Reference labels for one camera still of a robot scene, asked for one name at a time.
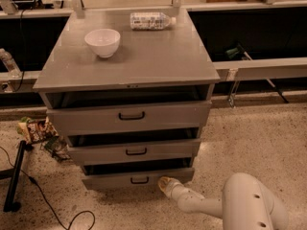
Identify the grey bottom drawer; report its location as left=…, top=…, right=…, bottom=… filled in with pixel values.
left=83, top=157, right=195, bottom=190

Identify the grey drawer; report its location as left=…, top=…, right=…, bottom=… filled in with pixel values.
left=68, top=139, right=201, bottom=166
left=83, top=157, right=195, bottom=190
left=47, top=101, right=211, bottom=136

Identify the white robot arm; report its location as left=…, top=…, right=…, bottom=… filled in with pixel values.
left=158, top=172, right=289, bottom=230

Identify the grey middle drawer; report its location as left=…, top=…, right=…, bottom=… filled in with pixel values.
left=68, top=139, right=201, bottom=166

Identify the grey drawer cabinet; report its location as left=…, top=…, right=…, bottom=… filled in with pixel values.
left=35, top=10, right=219, bottom=184

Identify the grey top drawer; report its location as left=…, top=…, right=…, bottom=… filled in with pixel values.
left=47, top=101, right=211, bottom=136

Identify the dark green snack bag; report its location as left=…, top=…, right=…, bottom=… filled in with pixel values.
left=44, top=136, right=69, bottom=162

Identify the colourful snack bag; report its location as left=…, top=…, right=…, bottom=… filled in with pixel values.
left=17, top=117, right=58, bottom=144

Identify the white ceramic bowl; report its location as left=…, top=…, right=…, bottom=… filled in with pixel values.
left=84, top=29, right=121, bottom=58

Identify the clear plastic water bottle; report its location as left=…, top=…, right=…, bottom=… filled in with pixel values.
left=130, top=12, right=177, bottom=31

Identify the clear bottle at left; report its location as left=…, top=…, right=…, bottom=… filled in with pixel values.
left=0, top=48, right=21, bottom=79

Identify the black floor cable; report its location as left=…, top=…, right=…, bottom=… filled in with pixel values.
left=0, top=146, right=96, bottom=230

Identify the green handled tool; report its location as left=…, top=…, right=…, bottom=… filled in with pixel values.
left=225, top=43, right=251, bottom=60

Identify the grey metal rail frame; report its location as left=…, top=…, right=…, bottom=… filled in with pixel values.
left=0, top=6, right=306, bottom=109

